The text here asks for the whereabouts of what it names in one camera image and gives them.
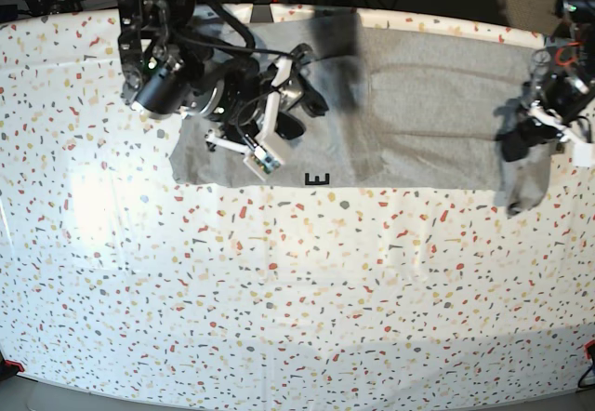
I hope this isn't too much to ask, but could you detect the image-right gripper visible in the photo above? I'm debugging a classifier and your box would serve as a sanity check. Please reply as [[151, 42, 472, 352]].
[[496, 66, 594, 162]]

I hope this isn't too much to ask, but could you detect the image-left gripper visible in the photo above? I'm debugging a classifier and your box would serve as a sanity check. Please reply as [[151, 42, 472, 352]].
[[205, 43, 325, 155]]

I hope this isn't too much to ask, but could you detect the grey T-shirt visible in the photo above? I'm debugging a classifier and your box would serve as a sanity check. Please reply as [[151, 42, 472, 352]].
[[168, 15, 552, 219]]

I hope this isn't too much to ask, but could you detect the red clamp right corner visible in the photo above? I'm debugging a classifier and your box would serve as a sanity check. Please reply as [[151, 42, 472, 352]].
[[577, 340, 595, 391]]

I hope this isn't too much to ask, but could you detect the red clamp corner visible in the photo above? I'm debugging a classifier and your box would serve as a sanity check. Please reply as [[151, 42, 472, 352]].
[[0, 359, 24, 382], [577, 340, 595, 391]]

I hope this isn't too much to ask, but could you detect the red clamp left corner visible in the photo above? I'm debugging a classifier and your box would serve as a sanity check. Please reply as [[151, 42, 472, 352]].
[[0, 359, 24, 382]]

